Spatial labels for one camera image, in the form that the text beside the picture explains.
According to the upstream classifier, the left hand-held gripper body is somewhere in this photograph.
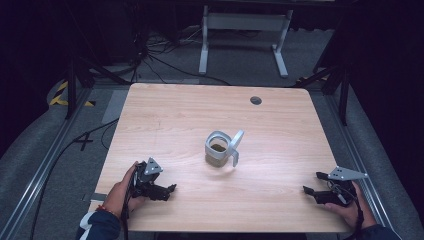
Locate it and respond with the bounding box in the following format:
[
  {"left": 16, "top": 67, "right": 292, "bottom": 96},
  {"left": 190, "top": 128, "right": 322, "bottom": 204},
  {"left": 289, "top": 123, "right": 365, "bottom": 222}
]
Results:
[{"left": 132, "top": 156, "right": 170, "bottom": 202}]

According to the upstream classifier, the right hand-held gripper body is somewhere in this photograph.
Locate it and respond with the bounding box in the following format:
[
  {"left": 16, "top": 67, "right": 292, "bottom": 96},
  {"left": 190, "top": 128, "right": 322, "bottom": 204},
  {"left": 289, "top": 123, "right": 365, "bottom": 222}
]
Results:
[{"left": 316, "top": 165, "right": 369, "bottom": 207}]

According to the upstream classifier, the person's right hand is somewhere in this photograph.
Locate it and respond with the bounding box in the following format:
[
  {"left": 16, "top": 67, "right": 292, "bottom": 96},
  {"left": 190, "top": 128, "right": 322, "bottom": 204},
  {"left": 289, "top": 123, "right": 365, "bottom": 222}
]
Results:
[{"left": 324, "top": 181, "right": 378, "bottom": 230}]

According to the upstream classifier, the person's left hand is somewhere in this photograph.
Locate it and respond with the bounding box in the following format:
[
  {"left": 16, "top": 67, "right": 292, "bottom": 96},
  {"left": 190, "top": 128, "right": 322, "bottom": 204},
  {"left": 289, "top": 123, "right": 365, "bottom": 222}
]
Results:
[{"left": 102, "top": 161, "right": 148, "bottom": 218}]

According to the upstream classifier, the grey tape strip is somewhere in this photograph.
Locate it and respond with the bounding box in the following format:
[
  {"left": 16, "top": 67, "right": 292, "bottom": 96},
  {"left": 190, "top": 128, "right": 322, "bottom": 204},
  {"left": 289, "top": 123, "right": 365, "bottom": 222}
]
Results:
[{"left": 89, "top": 192, "right": 108, "bottom": 203}]

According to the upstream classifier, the black metal stand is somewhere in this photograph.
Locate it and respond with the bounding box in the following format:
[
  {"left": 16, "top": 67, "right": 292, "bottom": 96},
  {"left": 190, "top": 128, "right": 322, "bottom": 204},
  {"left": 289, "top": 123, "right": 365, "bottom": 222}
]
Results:
[
  {"left": 64, "top": 54, "right": 132, "bottom": 120},
  {"left": 293, "top": 61, "right": 352, "bottom": 127}
]

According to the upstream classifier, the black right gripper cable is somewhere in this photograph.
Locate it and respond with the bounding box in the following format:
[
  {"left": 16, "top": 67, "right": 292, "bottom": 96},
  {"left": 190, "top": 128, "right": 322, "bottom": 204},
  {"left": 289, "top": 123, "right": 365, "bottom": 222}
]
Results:
[{"left": 328, "top": 181, "right": 365, "bottom": 240}]

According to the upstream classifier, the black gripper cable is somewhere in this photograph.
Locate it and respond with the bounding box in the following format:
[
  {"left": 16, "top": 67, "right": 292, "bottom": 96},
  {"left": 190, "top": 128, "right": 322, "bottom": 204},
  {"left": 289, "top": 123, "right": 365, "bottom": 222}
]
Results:
[
  {"left": 328, "top": 181, "right": 365, "bottom": 240},
  {"left": 120, "top": 166, "right": 138, "bottom": 240}
]

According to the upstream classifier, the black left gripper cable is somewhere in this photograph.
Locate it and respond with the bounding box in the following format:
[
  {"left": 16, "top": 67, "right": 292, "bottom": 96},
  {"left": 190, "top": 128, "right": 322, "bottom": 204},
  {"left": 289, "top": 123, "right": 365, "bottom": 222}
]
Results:
[{"left": 120, "top": 166, "right": 138, "bottom": 240}]

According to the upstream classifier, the aluminium floor rail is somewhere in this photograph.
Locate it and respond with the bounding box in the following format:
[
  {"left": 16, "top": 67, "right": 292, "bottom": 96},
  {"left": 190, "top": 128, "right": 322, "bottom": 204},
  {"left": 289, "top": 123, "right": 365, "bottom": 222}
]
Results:
[
  {"left": 0, "top": 85, "right": 93, "bottom": 240},
  {"left": 323, "top": 93, "right": 394, "bottom": 231}
]

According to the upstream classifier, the red bracelet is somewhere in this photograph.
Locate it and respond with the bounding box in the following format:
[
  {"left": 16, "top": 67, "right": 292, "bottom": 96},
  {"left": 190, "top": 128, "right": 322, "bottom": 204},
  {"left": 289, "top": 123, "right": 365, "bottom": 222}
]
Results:
[{"left": 95, "top": 204, "right": 120, "bottom": 218}]

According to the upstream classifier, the black cable on floor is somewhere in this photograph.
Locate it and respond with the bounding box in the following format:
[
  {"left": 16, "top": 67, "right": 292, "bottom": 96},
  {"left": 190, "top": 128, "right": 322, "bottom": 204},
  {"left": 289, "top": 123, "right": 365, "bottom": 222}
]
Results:
[{"left": 29, "top": 117, "right": 120, "bottom": 240}]

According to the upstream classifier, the bundle of black floor cables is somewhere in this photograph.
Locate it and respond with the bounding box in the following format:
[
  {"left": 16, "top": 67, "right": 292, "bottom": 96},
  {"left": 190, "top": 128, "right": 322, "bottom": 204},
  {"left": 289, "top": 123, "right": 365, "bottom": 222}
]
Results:
[{"left": 131, "top": 28, "right": 232, "bottom": 87}]

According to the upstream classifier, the grey metal desk frame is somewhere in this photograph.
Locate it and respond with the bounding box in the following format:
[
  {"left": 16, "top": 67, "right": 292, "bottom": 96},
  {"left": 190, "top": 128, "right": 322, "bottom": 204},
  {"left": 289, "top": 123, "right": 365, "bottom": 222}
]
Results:
[{"left": 198, "top": 4, "right": 295, "bottom": 79}]

